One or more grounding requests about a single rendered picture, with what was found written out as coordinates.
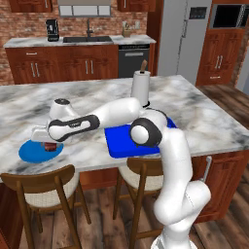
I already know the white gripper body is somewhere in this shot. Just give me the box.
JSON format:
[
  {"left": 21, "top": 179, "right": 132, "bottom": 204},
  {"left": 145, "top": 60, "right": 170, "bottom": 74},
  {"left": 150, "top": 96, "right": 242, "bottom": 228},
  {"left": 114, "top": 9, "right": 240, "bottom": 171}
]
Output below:
[{"left": 30, "top": 126, "right": 54, "bottom": 144}]

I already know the round blue plate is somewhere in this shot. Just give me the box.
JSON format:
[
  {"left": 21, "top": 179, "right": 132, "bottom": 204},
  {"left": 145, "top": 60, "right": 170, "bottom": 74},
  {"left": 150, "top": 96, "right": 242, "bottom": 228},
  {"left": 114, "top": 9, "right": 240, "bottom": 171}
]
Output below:
[{"left": 18, "top": 139, "right": 65, "bottom": 164}]

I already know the blue rectangular tray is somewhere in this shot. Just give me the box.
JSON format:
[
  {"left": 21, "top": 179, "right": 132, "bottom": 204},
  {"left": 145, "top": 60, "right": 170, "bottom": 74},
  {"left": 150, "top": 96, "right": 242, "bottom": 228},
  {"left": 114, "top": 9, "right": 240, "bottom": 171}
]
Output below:
[{"left": 104, "top": 117, "right": 179, "bottom": 160}]

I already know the wooden stool with cream seat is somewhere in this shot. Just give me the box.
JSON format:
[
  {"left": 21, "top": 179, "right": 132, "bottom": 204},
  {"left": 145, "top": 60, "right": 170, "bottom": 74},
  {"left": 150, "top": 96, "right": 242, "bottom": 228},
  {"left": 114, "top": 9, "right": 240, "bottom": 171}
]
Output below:
[
  {"left": 112, "top": 157, "right": 167, "bottom": 249},
  {"left": 0, "top": 163, "right": 92, "bottom": 249}
]

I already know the wooden base cupboard run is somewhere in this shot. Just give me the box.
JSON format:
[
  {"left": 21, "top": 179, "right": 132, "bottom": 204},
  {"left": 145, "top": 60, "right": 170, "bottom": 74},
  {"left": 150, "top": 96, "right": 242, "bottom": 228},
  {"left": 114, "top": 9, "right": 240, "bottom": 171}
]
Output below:
[{"left": 4, "top": 44, "right": 120, "bottom": 86}]

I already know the black coffee machine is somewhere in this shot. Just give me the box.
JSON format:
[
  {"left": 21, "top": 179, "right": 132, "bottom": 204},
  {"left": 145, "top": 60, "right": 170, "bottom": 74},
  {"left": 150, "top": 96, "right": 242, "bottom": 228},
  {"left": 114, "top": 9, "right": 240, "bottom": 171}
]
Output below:
[{"left": 45, "top": 18, "right": 60, "bottom": 43}]

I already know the dark sink basin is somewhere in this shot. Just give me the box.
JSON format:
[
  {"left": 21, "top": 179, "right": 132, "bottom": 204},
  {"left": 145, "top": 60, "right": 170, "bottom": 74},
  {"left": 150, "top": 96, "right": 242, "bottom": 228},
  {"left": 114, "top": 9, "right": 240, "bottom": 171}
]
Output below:
[{"left": 62, "top": 35, "right": 114, "bottom": 45}]

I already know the white paper towel roll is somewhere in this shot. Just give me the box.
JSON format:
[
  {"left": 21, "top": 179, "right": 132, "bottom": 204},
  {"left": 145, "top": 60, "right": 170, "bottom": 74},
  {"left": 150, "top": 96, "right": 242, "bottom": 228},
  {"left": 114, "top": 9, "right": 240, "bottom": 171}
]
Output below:
[{"left": 129, "top": 59, "right": 152, "bottom": 108}]

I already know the dark tap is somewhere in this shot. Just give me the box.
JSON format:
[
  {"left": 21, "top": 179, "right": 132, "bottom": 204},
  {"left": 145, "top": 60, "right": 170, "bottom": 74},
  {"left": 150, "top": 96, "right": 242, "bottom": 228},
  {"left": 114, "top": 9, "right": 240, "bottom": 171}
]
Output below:
[{"left": 85, "top": 18, "right": 95, "bottom": 38}]

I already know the dark grey dishwasher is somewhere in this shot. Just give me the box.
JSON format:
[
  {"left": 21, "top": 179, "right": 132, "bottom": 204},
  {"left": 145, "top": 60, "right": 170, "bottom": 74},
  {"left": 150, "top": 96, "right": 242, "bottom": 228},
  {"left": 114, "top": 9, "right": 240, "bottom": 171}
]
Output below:
[{"left": 118, "top": 44, "right": 151, "bottom": 79}]

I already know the grey framed window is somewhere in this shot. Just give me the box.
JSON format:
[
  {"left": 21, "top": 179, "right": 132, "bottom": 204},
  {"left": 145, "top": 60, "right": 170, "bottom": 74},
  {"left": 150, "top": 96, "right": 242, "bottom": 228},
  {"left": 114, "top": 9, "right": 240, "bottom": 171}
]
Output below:
[{"left": 56, "top": 0, "right": 112, "bottom": 18}]

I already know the wooden knife block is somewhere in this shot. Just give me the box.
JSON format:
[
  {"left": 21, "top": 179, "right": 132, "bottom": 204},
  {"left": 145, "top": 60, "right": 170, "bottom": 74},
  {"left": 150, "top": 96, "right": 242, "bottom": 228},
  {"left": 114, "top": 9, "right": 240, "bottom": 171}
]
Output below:
[{"left": 121, "top": 20, "right": 133, "bottom": 39}]

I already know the silver fridge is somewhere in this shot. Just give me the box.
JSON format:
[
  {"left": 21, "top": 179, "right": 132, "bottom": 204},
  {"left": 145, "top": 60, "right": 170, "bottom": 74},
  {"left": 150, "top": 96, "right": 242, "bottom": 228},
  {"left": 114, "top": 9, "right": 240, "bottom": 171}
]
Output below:
[{"left": 157, "top": 0, "right": 214, "bottom": 87}]

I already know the wooden island cupboard door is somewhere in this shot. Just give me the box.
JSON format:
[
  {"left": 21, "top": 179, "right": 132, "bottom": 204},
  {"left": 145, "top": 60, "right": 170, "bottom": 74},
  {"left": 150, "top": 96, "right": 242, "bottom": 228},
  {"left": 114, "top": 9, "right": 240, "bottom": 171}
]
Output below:
[{"left": 190, "top": 150, "right": 249, "bottom": 225}]

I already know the tall wooden cupboard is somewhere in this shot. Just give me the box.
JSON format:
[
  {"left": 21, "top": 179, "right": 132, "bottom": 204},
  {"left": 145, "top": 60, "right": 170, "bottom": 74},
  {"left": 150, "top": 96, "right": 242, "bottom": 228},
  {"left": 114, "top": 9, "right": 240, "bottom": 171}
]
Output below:
[{"left": 195, "top": 27, "right": 246, "bottom": 88}]

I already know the silver microwave oven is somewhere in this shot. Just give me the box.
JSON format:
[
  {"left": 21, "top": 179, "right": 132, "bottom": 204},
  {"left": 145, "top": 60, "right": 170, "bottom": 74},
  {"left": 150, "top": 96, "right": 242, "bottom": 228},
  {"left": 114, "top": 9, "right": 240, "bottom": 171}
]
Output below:
[{"left": 209, "top": 3, "right": 249, "bottom": 30}]

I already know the wooden wall cupboard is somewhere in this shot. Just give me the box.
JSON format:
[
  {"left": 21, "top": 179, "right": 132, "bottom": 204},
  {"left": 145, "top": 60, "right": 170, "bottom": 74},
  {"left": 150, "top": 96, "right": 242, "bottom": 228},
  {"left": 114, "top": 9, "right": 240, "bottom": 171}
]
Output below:
[
  {"left": 7, "top": 0, "right": 53, "bottom": 14},
  {"left": 117, "top": 0, "right": 154, "bottom": 13}
]

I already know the silver cupboard handle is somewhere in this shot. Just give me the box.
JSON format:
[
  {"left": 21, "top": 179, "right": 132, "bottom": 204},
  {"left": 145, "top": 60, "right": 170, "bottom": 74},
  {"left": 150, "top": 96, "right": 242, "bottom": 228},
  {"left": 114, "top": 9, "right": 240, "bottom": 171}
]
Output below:
[{"left": 201, "top": 156, "right": 213, "bottom": 184}]

